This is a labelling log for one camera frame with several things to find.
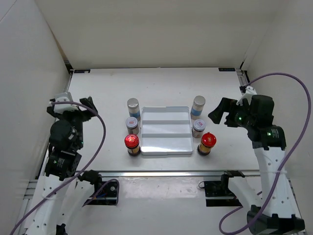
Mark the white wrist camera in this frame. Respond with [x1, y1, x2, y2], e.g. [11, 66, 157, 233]
[236, 86, 257, 106]
[48, 92, 76, 114]

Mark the purple cable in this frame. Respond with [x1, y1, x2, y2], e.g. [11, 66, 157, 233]
[7, 102, 107, 235]
[218, 72, 312, 235]

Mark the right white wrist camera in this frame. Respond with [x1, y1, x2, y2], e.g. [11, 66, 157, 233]
[236, 86, 257, 106]

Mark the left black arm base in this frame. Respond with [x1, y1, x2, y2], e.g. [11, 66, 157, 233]
[78, 170, 120, 206]

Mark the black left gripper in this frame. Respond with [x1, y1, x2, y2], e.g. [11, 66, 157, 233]
[48, 96, 98, 149]

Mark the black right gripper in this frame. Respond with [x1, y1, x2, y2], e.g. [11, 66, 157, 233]
[208, 97, 255, 130]

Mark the white divided tray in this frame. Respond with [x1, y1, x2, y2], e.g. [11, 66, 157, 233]
[140, 106, 194, 156]

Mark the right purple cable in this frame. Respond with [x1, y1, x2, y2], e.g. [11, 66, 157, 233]
[218, 72, 312, 235]

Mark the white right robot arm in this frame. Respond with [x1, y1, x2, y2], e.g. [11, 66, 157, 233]
[208, 95, 305, 235]

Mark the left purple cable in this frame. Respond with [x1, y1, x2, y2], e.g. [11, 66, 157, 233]
[7, 102, 107, 235]

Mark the red lid amber bottle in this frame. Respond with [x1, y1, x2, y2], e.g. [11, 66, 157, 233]
[197, 132, 217, 156]

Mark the blue label spice jar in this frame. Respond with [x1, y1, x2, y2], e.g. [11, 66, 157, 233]
[127, 98, 141, 121]
[190, 95, 205, 120]

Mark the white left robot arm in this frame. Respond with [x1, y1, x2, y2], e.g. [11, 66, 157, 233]
[24, 92, 103, 235]

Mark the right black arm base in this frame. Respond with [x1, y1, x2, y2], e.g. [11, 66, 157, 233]
[198, 171, 245, 207]

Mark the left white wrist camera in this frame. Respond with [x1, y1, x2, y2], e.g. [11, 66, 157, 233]
[48, 92, 76, 114]

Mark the grey lid small jar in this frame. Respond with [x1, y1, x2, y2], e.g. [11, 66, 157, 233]
[192, 119, 206, 138]
[126, 117, 139, 135]

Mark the red lid dark bottle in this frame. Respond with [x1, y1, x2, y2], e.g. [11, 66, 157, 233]
[124, 134, 141, 156]

